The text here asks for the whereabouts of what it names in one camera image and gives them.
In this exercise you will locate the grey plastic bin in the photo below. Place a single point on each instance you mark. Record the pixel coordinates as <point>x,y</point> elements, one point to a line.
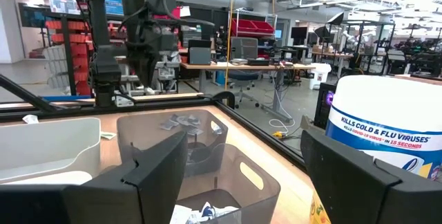
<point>41,144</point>

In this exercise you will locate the black controller box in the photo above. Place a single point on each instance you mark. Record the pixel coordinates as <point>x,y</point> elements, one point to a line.
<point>322,113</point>

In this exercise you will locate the white trash can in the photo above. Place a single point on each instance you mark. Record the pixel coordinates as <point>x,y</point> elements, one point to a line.
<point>319,75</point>

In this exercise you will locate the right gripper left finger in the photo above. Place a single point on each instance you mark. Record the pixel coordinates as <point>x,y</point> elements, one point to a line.
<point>103,200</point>

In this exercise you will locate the white bandage wrapper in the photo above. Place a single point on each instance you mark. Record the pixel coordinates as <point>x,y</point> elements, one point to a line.
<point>30,119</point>

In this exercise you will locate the black aluminium table frame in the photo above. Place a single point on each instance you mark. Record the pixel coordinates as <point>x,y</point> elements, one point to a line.
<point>69,110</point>

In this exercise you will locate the black robot workstation frame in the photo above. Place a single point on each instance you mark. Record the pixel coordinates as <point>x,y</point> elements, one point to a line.
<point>369,23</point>

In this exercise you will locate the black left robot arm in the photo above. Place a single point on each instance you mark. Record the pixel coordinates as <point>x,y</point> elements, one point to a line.
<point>103,65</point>

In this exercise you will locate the brown translucent plastic bin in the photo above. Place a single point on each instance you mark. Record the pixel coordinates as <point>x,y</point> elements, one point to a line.
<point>269,200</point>
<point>145,144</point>

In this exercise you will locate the green-striped bandage wrapper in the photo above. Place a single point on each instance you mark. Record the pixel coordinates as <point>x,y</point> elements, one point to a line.
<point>108,135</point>

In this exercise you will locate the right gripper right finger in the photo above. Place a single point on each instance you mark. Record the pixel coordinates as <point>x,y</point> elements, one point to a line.
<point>362,198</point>

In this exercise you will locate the clear plastic box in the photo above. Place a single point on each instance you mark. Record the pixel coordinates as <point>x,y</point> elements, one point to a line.
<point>64,6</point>

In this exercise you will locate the grey office chair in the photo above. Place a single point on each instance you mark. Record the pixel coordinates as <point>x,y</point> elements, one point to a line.
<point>243,49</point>

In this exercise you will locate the wooden desk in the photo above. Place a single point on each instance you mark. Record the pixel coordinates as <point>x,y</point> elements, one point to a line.
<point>241,67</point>

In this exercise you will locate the black softbox lamp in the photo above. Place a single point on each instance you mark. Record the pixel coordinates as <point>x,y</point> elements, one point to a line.
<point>336,19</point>

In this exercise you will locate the white disinfectant wipes canister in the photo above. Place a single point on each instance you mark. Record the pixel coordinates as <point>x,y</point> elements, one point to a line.
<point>386,113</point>

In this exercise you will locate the blue bar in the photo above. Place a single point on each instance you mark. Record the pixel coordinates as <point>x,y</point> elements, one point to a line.
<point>65,99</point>

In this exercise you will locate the rack of red bins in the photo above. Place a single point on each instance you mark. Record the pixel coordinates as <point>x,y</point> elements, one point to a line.
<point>77,61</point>

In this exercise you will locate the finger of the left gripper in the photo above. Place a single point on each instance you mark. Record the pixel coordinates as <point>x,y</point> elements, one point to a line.
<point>143,68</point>
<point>152,68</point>

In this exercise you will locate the shelf with red bins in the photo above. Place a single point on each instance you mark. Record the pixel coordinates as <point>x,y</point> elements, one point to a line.
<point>252,27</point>

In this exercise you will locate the white plastic bin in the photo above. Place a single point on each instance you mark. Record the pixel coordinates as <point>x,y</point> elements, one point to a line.
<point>52,177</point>

